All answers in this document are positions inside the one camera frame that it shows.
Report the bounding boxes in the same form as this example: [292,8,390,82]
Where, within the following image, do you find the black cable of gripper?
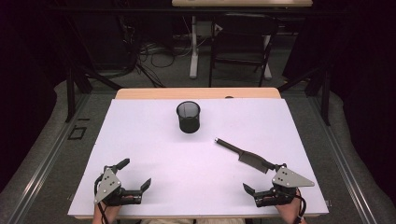
[93,174,110,224]
[296,188,308,224]

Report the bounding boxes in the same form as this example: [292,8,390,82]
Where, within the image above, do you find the black chair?
[208,12,278,89]

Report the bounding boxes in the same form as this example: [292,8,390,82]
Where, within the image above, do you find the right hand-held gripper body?
[253,166,316,208]

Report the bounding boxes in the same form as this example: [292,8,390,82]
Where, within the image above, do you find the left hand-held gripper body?
[93,166,143,207]

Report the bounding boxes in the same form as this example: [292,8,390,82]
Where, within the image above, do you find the person's left hand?
[92,195,138,224]

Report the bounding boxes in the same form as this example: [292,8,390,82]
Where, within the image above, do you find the black mesh pen holder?
[176,100,202,134]

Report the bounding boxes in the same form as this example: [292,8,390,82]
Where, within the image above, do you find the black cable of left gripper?
[93,174,110,224]

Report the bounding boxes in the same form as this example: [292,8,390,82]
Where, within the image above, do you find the white-legged desk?
[171,0,314,80]

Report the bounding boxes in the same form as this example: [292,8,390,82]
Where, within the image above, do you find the black metal stand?
[276,63,332,127]
[64,59,124,123]

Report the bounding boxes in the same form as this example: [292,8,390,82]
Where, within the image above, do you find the person's right hand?
[275,189,304,224]

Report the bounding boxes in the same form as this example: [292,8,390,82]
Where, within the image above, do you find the bundle of floor cables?
[122,18,195,89]

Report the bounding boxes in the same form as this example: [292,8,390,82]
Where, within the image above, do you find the black kitchen knife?
[214,137,271,175]

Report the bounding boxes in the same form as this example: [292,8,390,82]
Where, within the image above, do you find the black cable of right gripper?
[296,188,308,224]

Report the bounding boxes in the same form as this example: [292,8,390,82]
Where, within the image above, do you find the white table mat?
[67,98,330,217]

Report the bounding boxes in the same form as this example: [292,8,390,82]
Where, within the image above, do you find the wooden table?
[66,87,330,219]

